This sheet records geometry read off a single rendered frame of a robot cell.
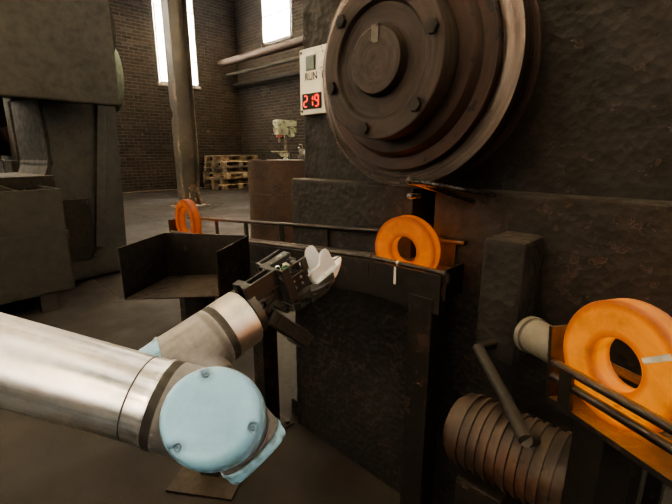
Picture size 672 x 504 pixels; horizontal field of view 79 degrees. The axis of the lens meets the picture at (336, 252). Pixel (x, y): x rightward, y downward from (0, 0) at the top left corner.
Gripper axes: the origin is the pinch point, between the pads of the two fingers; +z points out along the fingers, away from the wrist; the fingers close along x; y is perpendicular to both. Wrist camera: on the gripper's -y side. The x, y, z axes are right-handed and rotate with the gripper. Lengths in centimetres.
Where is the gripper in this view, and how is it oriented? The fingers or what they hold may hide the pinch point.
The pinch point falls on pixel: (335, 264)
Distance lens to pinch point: 76.4
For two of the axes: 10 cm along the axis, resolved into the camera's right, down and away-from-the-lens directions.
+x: -7.1, -1.6, 6.8
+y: -2.2, -8.7, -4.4
